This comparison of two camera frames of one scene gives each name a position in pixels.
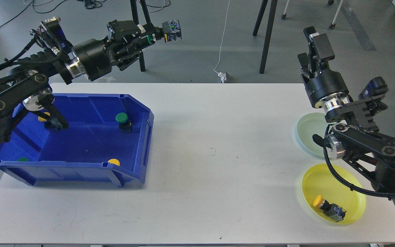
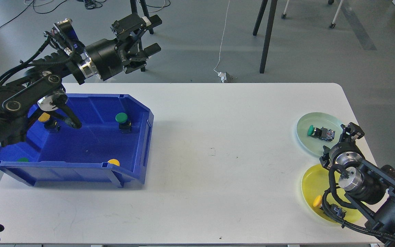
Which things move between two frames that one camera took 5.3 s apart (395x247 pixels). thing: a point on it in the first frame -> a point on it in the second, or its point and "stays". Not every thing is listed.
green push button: (175, 30) -> (324, 133)
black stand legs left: (135, 19) stays
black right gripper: (326, 82) -> (351, 132)
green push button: (125, 126) stays
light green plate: (310, 124) stays
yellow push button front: (114, 161) stays
